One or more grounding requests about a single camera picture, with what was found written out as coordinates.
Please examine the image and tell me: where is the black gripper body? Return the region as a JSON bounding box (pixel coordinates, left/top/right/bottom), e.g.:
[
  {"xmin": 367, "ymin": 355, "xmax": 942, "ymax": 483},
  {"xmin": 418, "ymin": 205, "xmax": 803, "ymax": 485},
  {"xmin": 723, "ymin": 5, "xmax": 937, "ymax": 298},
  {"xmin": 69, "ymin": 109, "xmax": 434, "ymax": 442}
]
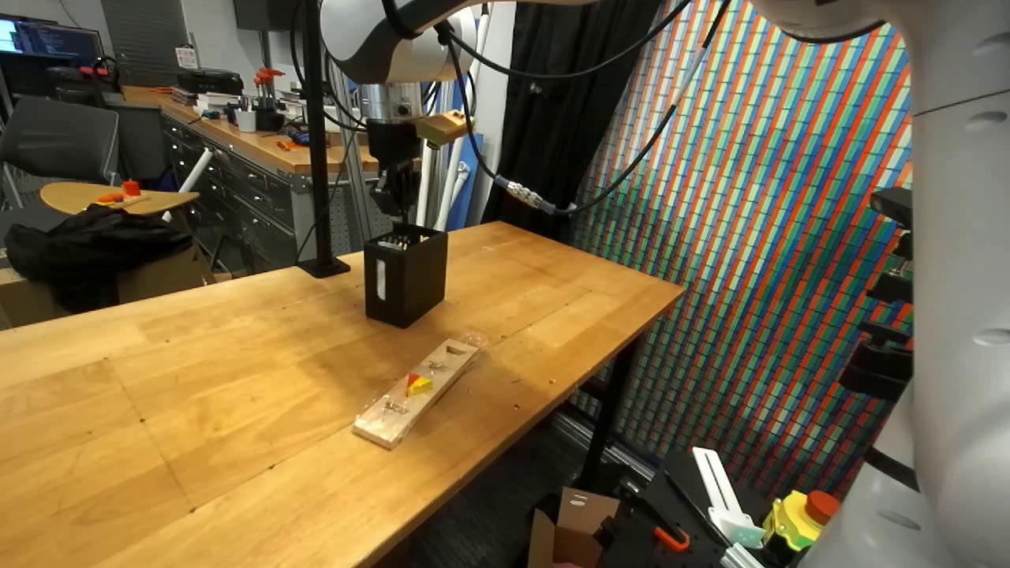
[{"xmin": 362, "ymin": 120, "xmax": 426, "ymax": 174}]

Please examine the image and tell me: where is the black perforated box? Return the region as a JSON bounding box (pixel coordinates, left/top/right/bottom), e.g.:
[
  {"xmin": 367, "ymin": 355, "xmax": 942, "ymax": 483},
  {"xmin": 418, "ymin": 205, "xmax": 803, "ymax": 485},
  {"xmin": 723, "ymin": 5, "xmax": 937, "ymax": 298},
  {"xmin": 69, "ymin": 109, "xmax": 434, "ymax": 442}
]
[{"xmin": 362, "ymin": 219, "xmax": 450, "ymax": 329}]

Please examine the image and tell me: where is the small orange object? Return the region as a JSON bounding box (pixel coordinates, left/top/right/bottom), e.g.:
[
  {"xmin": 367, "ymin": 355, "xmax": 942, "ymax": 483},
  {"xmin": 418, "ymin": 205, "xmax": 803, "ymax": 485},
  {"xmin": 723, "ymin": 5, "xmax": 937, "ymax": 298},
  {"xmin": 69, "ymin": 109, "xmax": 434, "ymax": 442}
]
[{"xmin": 99, "ymin": 179, "xmax": 145, "ymax": 209}]

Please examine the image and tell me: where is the white pole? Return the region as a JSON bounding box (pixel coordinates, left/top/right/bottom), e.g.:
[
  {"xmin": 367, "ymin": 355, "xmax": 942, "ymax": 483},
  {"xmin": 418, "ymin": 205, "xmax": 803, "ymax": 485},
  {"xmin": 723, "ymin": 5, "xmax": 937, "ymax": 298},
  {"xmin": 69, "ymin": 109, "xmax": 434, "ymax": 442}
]
[{"xmin": 413, "ymin": 76, "xmax": 445, "ymax": 230}]

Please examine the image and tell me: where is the blue panel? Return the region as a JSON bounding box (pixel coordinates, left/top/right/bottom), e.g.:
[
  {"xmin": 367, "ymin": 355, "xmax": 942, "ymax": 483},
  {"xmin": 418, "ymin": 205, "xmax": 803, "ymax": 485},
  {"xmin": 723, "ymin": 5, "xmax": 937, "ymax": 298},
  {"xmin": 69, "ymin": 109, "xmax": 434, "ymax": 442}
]
[{"xmin": 445, "ymin": 76, "xmax": 488, "ymax": 234}]

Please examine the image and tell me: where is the black upright pole stand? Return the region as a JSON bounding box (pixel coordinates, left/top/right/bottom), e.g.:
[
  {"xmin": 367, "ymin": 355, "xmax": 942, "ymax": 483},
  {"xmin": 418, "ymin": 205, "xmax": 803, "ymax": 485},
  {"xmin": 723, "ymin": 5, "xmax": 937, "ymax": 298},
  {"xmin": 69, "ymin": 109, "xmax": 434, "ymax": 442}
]
[{"xmin": 295, "ymin": 0, "xmax": 353, "ymax": 280}]

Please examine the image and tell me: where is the wooden workbench with drawers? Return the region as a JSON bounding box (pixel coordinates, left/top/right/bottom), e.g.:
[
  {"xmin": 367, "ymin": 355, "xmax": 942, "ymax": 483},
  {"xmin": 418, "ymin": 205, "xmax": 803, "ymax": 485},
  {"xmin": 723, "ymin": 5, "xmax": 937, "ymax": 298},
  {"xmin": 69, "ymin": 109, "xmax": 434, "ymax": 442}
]
[{"xmin": 119, "ymin": 85, "xmax": 422, "ymax": 271}]

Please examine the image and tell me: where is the red tool on stand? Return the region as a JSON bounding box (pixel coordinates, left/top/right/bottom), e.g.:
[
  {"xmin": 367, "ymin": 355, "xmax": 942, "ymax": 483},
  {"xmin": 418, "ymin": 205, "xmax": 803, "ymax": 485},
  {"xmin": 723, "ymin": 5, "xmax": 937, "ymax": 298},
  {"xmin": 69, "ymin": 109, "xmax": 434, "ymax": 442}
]
[{"xmin": 249, "ymin": 66, "xmax": 286, "ymax": 136}]

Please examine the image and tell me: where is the black curtain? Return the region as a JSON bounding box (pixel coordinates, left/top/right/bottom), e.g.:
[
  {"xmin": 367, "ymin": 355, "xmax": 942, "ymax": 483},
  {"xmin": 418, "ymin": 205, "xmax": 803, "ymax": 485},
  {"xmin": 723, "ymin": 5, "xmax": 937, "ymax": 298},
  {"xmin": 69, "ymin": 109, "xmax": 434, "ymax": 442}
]
[{"xmin": 492, "ymin": 0, "xmax": 667, "ymax": 246}]

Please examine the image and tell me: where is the black flat device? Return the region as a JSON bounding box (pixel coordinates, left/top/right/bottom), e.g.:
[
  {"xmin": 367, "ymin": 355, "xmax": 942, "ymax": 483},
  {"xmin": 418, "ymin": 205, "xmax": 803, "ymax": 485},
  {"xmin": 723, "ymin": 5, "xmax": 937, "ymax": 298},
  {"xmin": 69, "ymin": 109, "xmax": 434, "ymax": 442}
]
[{"xmin": 171, "ymin": 66, "xmax": 246, "ymax": 97}]

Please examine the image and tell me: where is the wooden puzzle board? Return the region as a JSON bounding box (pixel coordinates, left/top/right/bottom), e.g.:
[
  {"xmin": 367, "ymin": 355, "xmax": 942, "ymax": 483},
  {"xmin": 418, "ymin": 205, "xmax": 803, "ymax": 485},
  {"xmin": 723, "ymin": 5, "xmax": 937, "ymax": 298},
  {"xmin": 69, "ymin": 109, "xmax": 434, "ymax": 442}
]
[{"xmin": 351, "ymin": 335, "xmax": 481, "ymax": 452}]

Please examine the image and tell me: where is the black bag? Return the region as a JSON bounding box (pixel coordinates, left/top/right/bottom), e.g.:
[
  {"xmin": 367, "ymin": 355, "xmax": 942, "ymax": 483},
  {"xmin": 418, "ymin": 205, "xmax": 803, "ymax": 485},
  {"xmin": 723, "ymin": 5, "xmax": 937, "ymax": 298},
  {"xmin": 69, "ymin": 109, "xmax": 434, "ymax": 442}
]
[{"xmin": 2, "ymin": 200, "xmax": 197, "ymax": 314}]

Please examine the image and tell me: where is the black table leg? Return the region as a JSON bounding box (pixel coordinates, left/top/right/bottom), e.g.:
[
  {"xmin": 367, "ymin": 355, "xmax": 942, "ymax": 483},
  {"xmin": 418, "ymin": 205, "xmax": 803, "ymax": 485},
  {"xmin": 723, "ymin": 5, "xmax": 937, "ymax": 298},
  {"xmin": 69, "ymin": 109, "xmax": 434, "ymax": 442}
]
[{"xmin": 576, "ymin": 335, "xmax": 643, "ymax": 497}]

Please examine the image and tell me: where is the round wooden side table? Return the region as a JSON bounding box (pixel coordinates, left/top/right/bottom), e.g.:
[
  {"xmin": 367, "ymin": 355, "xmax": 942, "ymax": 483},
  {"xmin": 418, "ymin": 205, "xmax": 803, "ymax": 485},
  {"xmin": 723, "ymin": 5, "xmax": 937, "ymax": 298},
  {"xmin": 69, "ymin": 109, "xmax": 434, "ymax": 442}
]
[{"xmin": 37, "ymin": 179, "xmax": 201, "ymax": 219}]

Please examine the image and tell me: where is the grey office chair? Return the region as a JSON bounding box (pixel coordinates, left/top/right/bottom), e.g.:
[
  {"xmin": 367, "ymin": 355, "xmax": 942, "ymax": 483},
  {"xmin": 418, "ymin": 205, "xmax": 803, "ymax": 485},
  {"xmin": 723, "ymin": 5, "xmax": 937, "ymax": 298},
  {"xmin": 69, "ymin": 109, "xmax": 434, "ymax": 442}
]
[{"xmin": 0, "ymin": 95, "xmax": 123, "ymax": 214}]

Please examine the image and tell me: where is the computer monitor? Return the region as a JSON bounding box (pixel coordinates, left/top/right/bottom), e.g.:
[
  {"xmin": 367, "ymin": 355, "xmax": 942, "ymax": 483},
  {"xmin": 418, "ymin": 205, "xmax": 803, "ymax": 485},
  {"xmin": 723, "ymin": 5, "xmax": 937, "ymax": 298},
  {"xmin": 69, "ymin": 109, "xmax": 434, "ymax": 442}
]
[{"xmin": 0, "ymin": 11, "xmax": 107, "ymax": 66}]

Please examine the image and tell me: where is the small cardboard box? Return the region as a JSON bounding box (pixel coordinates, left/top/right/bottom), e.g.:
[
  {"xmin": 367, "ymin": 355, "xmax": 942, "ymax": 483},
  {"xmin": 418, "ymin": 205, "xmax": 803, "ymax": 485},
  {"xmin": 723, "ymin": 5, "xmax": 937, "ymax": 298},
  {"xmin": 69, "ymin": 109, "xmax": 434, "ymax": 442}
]
[{"xmin": 524, "ymin": 483, "xmax": 626, "ymax": 568}]

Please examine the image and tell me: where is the yellow red emergency stop button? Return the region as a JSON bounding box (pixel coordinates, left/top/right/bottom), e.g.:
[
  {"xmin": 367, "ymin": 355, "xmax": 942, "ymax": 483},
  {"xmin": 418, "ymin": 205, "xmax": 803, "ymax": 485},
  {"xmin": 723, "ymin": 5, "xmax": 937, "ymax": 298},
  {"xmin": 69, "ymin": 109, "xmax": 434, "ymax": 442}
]
[{"xmin": 760, "ymin": 485, "xmax": 845, "ymax": 555}]

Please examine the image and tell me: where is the tan wrist camera box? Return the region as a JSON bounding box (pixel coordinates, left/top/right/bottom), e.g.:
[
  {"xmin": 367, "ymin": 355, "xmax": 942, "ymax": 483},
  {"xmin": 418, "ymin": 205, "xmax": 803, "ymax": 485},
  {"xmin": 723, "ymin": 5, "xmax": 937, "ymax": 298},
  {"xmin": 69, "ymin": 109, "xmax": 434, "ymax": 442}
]
[{"xmin": 413, "ymin": 106, "xmax": 470, "ymax": 149}]

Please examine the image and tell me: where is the black cable with silver connector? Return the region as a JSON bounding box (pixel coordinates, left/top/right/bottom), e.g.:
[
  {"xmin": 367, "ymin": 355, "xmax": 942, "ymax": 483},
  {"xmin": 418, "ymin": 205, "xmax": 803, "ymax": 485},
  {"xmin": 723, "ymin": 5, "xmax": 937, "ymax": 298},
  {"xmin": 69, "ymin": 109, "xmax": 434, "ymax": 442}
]
[{"xmin": 434, "ymin": 0, "xmax": 728, "ymax": 219}]

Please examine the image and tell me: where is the thin black cable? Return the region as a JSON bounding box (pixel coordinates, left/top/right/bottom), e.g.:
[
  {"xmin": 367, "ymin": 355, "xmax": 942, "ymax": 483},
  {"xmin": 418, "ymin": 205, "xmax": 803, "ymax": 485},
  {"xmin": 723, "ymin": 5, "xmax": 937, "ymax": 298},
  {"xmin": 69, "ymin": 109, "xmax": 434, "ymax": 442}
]
[{"xmin": 438, "ymin": 0, "xmax": 697, "ymax": 85}]

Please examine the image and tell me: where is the white metal bracket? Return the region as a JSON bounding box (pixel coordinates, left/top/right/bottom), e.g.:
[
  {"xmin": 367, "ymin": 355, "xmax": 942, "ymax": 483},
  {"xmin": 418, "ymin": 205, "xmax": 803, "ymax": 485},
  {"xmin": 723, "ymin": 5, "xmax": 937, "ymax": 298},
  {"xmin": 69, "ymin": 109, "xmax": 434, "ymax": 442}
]
[{"xmin": 687, "ymin": 446, "xmax": 768, "ymax": 568}]

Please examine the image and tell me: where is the orange handled clamp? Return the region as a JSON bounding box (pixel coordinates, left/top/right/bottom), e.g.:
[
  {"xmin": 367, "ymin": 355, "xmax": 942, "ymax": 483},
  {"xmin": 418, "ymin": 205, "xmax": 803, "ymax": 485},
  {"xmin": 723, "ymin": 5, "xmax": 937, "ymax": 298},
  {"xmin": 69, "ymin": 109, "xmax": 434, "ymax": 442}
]
[{"xmin": 619, "ymin": 475, "xmax": 693, "ymax": 557}]

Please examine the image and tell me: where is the black camera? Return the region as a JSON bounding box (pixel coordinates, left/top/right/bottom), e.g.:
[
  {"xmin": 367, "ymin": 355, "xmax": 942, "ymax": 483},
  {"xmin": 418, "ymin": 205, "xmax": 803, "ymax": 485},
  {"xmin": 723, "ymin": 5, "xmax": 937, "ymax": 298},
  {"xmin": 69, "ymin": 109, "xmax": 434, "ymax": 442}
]
[{"xmin": 868, "ymin": 186, "xmax": 919, "ymax": 230}]

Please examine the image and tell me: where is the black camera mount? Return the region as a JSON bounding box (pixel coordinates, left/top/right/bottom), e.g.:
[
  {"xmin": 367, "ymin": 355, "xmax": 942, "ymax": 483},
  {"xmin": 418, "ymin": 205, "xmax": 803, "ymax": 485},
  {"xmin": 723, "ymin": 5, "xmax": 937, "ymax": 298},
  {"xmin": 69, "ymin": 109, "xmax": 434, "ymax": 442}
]
[{"xmin": 840, "ymin": 230, "xmax": 922, "ymax": 403}]

